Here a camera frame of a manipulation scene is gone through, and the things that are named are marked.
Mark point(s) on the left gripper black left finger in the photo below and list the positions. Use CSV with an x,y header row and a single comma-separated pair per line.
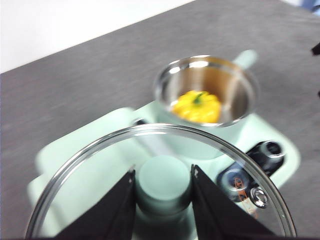
x,y
110,212

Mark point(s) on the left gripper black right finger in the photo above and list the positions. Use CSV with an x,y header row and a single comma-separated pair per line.
x,y
217,215

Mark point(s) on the glass lid with green knob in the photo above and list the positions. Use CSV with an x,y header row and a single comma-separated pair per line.
x,y
162,175

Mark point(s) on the yellow toy pumpkin green stem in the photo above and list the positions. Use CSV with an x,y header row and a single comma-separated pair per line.
x,y
197,107

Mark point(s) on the silver control knob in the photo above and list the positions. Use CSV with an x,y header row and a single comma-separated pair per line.
x,y
271,150
235,182

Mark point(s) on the black control panel strip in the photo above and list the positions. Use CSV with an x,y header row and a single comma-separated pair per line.
x,y
255,160

